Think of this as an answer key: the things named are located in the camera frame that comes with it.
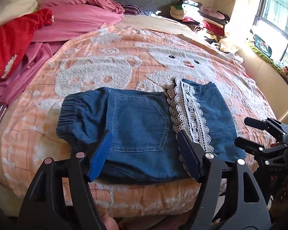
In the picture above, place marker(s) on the striped purple pillow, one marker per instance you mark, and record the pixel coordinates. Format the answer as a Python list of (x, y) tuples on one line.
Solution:
[(130, 9)]

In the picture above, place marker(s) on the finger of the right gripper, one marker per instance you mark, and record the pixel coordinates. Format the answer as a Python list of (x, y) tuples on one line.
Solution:
[(256, 148), (275, 128)]

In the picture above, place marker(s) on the left hand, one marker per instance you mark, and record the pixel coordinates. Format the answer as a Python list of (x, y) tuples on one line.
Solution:
[(110, 223)]

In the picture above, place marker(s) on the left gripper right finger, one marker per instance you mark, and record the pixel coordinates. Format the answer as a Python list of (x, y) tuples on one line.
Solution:
[(229, 195)]

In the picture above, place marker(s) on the green-edged cushion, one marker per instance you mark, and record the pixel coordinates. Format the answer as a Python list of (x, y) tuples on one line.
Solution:
[(261, 48)]

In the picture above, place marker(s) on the red floral blanket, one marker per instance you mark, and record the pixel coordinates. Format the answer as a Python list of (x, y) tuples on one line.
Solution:
[(15, 37)]

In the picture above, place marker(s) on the blue denim lace-trimmed pants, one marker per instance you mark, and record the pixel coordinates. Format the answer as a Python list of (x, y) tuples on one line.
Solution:
[(144, 126)]

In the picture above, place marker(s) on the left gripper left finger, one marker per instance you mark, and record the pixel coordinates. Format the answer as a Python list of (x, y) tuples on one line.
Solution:
[(59, 196)]

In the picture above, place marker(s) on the pile of folded clothes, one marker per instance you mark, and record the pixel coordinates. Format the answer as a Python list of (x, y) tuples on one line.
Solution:
[(203, 20)]

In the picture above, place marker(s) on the window with dark frame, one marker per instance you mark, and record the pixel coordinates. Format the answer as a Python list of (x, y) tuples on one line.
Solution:
[(271, 25)]

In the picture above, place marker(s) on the pink blanket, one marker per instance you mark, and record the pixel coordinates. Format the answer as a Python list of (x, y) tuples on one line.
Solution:
[(72, 18)]

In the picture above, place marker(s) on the peach bear-pattern bedspread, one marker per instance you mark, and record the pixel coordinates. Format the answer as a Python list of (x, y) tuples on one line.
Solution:
[(125, 57)]

